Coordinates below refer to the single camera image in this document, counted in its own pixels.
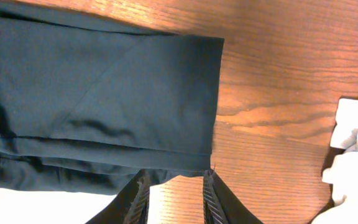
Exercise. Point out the black leggings with red waistband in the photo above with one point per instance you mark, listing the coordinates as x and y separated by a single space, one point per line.
87 103

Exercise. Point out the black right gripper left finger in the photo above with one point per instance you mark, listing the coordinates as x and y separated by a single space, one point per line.
131 204

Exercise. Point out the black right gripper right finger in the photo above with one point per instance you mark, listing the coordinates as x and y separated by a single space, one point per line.
220 205

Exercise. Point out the white crumpled garment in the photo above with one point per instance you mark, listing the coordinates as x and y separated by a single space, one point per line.
343 173

